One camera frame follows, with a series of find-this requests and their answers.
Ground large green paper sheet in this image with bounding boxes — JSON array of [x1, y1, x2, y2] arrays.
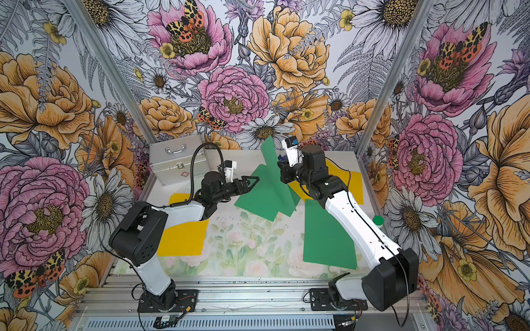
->
[[303, 199, 357, 270]]

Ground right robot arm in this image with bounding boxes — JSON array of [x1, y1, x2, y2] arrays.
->
[[278, 138, 419, 311]]

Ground green cap white bottle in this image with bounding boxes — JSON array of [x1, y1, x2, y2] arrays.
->
[[372, 215, 385, 228]]

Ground yellow paper sheet top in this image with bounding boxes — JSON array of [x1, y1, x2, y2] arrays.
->
[[288, 159, 366, 205]]

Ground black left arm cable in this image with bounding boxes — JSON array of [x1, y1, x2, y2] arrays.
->
[[167, 142, 226, 208]]

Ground aluminium corner post right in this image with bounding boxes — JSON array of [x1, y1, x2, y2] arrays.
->
[[356, 0, 435, 157]]

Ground aluminium rail frame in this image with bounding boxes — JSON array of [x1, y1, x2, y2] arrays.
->
[[76, 264, 427, 317]]

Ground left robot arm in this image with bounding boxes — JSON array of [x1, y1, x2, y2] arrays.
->
[[108, 171, 259, 313]]

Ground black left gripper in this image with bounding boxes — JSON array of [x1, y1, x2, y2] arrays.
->
[[214, 175, 261, 202]]

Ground yellow paper sheet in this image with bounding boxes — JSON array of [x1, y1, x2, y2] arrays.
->
[[288, 159, 366, 205], [157, 193, 208, 257]]

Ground aluminium corner post left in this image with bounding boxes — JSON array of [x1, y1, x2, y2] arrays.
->
[[65, 1, 157, 144]]

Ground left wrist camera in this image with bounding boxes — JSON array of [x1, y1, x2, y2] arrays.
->
[[222, 160, 237, 183]]

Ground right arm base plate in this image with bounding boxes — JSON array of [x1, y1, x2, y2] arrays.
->
[[309, 288, 368, 313]]

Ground aluminium corner post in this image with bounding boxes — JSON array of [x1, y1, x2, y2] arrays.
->
[[356, 0, 435, 157], [65, 1, 157, 144]]

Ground silver metal case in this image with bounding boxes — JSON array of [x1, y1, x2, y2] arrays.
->
[[149, 135, 203, 186]]

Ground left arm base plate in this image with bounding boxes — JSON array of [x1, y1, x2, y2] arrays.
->
[[137, 288, 199, 313]]

